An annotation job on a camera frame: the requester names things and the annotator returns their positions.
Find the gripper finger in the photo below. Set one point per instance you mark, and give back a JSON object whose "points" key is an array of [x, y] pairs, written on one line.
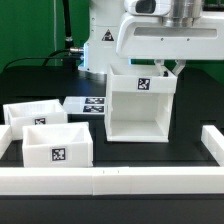
{"points": [[180, 65], [160, 67]]}

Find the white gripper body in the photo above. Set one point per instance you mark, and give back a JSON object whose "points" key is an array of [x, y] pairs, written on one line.
{"points": [[170, 30]]}

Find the white drawer cabinet frame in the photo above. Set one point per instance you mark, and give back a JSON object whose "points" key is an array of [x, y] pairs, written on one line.
{"points": [[139, 101]]}

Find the white front drawer box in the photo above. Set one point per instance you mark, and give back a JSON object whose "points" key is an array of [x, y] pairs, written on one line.
{"points": [[58, 145]]}

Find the white drawer box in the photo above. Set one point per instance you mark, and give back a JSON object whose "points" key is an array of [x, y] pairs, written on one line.
{"points": [[18, 115], [58, 145]]}

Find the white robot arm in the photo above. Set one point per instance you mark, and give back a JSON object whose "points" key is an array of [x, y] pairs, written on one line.
{"points": [[100, 48]]}

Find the white rear drawer box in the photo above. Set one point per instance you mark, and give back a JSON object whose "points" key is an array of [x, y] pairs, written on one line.
{"points": [[18, 115]]}

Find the black pole with connector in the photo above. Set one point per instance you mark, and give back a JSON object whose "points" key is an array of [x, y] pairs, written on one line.
{"points": [[74, 54]]}

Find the white right fence rail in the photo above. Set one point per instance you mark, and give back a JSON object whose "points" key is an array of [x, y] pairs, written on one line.
{"points": [[213, 140]]}

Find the white fence rail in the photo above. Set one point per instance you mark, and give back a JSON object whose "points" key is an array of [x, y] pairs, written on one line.
{"points": [[111, 181], [5, 138], [213, 140]]}

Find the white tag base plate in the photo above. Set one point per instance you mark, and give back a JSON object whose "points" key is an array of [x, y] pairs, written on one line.
{"points": [[84, 105]]}

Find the white front fence rail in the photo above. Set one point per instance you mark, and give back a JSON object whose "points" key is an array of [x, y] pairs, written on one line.
{"points": [[111, 181]]}

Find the white left fence rail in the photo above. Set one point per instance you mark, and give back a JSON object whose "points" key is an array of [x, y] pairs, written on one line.
{"points": [[5, 138]]}

